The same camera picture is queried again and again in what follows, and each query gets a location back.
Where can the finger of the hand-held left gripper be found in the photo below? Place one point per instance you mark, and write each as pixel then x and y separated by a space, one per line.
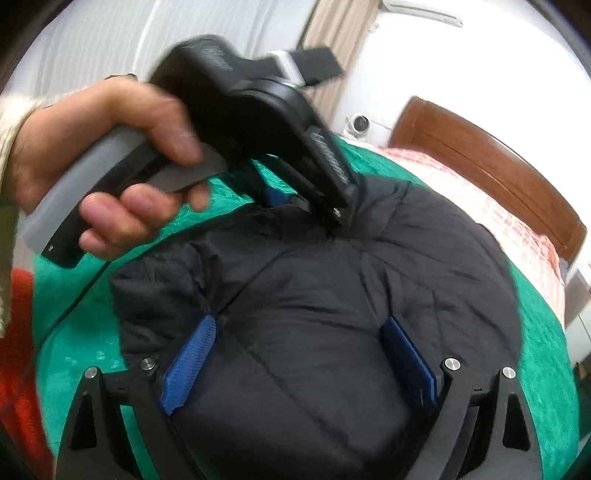
pixel 277 197
pixel 334 184

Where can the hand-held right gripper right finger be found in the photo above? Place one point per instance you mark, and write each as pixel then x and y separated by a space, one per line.
pixel 411 364

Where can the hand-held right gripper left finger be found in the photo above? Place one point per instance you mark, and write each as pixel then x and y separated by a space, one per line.
pixel 189 364

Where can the black puffer jacket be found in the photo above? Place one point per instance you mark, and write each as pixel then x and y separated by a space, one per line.
pixel 351 277

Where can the person's left hand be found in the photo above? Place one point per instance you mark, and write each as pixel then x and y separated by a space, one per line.
pixel 101 106

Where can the small white fan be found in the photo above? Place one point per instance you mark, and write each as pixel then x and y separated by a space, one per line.
pixel 360 123

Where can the beige curtain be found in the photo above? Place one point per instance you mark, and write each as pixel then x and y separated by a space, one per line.
pixel 337 23

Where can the green patterned bedspread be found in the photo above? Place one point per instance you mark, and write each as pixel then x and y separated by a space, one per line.
pixel 540 369

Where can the wooden headboard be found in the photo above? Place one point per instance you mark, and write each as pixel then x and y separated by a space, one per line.
pixel 485 157

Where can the orange fleece blanket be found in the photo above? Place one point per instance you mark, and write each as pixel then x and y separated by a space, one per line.
pixel 18 369

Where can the pink striped bed sheet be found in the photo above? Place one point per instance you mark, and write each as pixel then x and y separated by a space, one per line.
pixel 508 217

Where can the white sheer curtain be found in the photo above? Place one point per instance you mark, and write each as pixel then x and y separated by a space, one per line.
pixel 92 41

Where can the white air conditioner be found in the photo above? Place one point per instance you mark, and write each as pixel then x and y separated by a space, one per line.
pixel 420 11

